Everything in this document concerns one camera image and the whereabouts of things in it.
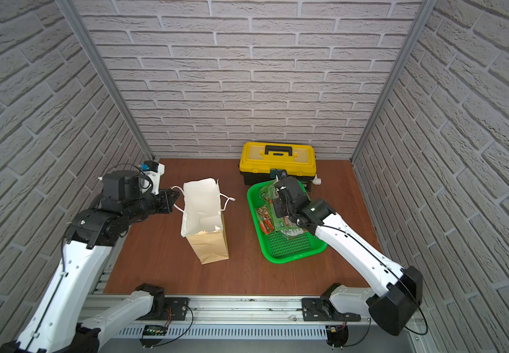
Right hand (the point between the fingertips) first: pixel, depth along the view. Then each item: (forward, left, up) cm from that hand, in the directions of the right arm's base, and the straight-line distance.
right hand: (286, 198), depth 78 cm
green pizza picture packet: (+13, +6, -15) cm, 21 cm away
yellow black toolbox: (+25, +9, -5) cm, 28 cm away
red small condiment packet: (-2, +7, -17) cm, 18 cm away
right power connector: (-40, -13, -23) cm, 48 cm away
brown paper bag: (+2, +35, -18) cm, 39 cm away
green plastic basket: (-10, +3, -21) cm, 23 cm away
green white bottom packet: (-4, -3, -18) cm, 19 cm away
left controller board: (-35, +48, -24) cm, 64 cm away
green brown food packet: (+5, +8, -18) cm, 20 cm away
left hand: (-1, +36, +11) cm, 38 cm away
